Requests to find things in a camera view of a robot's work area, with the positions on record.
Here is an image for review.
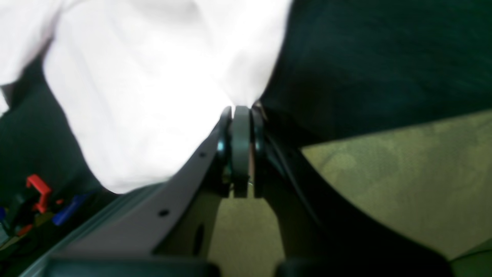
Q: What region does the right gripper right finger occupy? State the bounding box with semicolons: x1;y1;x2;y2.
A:
251;107;454;277

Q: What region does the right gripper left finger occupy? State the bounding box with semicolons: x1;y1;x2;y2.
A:
21;107;232;277

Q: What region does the black table cloth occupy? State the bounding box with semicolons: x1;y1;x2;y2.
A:
1;0;491;198

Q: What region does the orange blue clamp right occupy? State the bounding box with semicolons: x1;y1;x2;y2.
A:
1;175;97;237

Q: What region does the pink T-shirt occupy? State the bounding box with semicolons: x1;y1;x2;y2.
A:
0;0;293;194

